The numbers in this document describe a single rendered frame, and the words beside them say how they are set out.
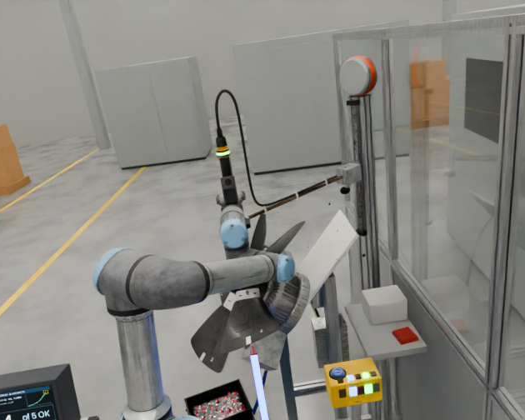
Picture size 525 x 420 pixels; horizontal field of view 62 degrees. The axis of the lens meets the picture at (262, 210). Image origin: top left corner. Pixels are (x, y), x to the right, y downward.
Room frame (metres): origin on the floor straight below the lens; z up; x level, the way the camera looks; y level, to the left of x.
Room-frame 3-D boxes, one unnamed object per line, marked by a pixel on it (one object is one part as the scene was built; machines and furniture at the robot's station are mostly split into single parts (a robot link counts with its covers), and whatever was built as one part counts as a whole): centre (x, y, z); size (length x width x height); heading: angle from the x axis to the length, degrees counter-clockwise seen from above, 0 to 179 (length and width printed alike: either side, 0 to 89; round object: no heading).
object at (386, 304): (1.65, -0.47, 0.91); 0.17 x 0.16 x 0.11; 92
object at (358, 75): (1.88, -0.47, 1.88); 0.17 x 0.15 x 0.16; 2
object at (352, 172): (1.82, -0.40, 1.48); 0.10 x 0.07 x 0.08; 127
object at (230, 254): (1.17, 0.08, 1.48); 0.11 x 0.08 x 0.11; 52
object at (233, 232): (1.18, 0.09, 1.57); 0.11 x 0.08 x 0.09; 2
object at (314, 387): (1.59, -0.11, 0.56); 0.19 x 0.04 x 0.04; 92
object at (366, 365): (1.09, -0.20, 1.02); 0.16 x 0.10 x 0.11; 92
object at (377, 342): (1.58, -0.44, 0.84); 0.36 x 0.24 x 0.03; 2
